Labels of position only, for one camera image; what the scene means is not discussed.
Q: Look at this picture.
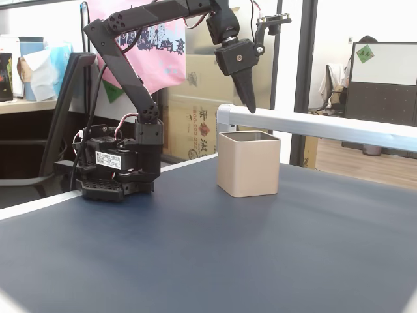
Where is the beige square container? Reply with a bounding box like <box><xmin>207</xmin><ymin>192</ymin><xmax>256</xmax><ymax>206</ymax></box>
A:
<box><xmin>216</xmin><ymin>130</ymin><xmax>282</xmax><ymax>198</ymax></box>

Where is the cardboard box with small print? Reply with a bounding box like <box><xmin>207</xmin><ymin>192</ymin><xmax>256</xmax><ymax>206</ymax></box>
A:
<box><xmin>184</xmin><ymin>53</ymin><xmax>236</xmax><ymax>98</ymax></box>

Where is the plain cardboard box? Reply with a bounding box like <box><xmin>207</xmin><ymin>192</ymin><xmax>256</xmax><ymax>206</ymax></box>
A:
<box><xmin>184</xmin><ymin>6</ymin><xmax>241</xmax><ymax>56</ymax></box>

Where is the pink bag with skyline print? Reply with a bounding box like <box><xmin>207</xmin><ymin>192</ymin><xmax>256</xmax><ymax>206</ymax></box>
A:
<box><xmin>87</xmin><ymin>0</ymin><xmax>188</xmax><ymax>96</ymax></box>

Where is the cardboard box with red print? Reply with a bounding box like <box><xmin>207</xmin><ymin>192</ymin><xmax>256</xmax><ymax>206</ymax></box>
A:
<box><xmin>162</xmin><ymin>93</ymin><xmax>237</xmax><ymax>162</ymax></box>

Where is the grey office chair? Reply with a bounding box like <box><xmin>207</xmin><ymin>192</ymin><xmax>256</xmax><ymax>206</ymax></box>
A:
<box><xmin>317</xmin><ymin>63</ymin><xmax>348</xmax><ymax>117</ymax></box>

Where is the narrow cardboard box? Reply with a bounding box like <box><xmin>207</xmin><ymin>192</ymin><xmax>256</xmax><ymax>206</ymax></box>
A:
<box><xmin>304</xmin><ymin>135</ymin><xmax>319</xmax><ymax>170</ymax></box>

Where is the green square sticker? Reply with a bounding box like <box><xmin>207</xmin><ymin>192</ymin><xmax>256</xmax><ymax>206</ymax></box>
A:
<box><xmin>355</xmin><ymin>45</ymin><xmax>376</xmax><ymax>64</ymax></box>

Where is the green triangular tag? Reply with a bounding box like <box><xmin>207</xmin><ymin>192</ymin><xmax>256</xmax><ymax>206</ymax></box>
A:
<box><xmin>102</xmin><ymin>79</ymin><xmax>125</xmax><ymax>104</ymax></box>

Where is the person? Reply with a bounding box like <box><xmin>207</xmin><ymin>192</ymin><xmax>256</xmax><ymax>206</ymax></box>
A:
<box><xmin>342</xmin><ymin>35</ymin><xmax>379</xmax><ymax>89</ymax></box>

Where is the dark cubicle partition with whiteboard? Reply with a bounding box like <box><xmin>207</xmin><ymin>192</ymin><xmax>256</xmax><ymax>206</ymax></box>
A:
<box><xmin>343</xmin><ymin>41</ymin><xmax>417</xmax><ymax>128</ymax></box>

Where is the light blue tissue box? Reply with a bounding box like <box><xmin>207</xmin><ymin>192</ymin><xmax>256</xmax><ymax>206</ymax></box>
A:
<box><xmin>44</xmin><ymin>43</ymin><xmax>74</xmax><ymax>96</ymax></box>

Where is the white crumpled paper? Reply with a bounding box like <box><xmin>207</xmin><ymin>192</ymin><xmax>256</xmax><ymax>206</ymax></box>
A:
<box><xmin>22</xmin><ymin>48</ymin><xmax>63</xmax><ymax>102</ymax></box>

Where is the wooden desk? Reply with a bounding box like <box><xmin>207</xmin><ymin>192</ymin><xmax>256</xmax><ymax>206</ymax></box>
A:
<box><xmin>0</xmin><ymin>97</ymin><xmax>60</xmax><ymax>115</ymax></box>

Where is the black can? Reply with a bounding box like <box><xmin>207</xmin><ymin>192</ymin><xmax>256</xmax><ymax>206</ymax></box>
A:
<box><xmin>0</xmin><ymin>52</ymin><xmax>14</xmax><ymax>102</ymax></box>

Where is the grey frame post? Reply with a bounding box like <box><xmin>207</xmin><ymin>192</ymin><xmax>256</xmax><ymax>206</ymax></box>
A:
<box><xmin>268</xmin><ymin>0</ymin><xmax>284</xmax><ymax>111</ymax></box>

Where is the black frame post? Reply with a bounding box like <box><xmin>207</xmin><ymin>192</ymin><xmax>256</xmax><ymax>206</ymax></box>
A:
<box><xmin>289</xmin><ymin>0</ymin><xmax>319</xmax><ymax>168</ymax></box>

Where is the aluminium rail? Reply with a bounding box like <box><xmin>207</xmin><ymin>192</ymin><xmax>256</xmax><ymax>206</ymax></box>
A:
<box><xmin>216</xmin><ymin>103</ymin><xmax>417</xmax><ymax>152</ymax></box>

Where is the black base cable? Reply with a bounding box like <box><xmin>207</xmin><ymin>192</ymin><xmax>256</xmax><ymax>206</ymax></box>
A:
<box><xmin>69</xmin><ymin>63</ymin><xmax>109</xmax><ymax>194</ymax></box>

